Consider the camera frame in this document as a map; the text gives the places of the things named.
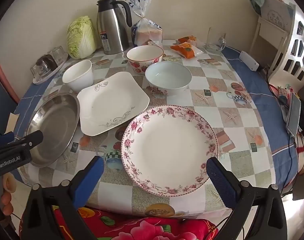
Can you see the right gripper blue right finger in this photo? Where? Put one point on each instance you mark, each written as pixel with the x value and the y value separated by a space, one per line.
pixel 224 181

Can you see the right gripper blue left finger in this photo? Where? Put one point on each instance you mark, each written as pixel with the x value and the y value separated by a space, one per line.
pixel 85 181

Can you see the stainless steel round pan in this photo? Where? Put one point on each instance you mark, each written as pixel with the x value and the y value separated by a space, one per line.
pixel 57 119

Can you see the pink floral round plate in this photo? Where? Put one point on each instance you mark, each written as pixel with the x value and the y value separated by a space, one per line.
pixel 164 150

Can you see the white square plate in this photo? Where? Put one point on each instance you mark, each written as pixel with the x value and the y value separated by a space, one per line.
pixel 110 103

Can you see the white square bowl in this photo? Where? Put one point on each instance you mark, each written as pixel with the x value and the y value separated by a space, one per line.
pixel 79 76

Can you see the pale blue white bowl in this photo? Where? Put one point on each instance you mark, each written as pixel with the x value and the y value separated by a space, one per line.
pixel 168 78

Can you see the red rimmed floral bowl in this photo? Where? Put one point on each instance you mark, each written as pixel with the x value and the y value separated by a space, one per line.
pixel 141 57

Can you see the dark blue refrigerator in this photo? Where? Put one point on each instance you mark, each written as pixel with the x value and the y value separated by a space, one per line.
pixel 1 99

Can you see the red floral cushion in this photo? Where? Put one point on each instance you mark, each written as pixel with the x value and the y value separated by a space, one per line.
pixel 109 225

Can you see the patterned plastic tablecloth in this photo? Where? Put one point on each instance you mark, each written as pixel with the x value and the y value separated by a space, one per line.
pixel 236 102

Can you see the oval tray with glasses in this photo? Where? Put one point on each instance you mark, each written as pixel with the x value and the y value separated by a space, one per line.
pixel 60 57

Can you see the white power strip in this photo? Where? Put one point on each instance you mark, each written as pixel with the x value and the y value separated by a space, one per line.
pixel 252 64

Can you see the white plastic chair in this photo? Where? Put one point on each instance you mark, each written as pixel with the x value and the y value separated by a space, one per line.
pixel 288 70

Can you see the napa cabbage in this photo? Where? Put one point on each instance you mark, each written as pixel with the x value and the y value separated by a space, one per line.
pixel 81 41

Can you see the orange snack packet front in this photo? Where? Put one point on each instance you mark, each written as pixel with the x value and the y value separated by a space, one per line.
pixel 187 50

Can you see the orange snack packet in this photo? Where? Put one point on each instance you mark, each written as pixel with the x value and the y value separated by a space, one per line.
pixel 187 50
pixel 189 39

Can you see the clear glass mug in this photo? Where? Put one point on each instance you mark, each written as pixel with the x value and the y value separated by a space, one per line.
pixel 216 40

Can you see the cream wooden shelf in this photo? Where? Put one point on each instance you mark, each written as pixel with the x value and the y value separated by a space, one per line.
pixel 273 32

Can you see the orange snack packet back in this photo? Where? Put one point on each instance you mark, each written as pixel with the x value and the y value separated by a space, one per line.
pixel 189 39

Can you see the bagged sliced bread loaf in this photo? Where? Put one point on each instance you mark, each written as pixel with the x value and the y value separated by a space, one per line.
pixel 144 31

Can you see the stainless steel thermos jug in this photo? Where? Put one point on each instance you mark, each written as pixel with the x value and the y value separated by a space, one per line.
pixel 112 21

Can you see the glass teapot brown handle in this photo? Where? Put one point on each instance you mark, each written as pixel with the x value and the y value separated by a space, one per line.
pixel 46 63

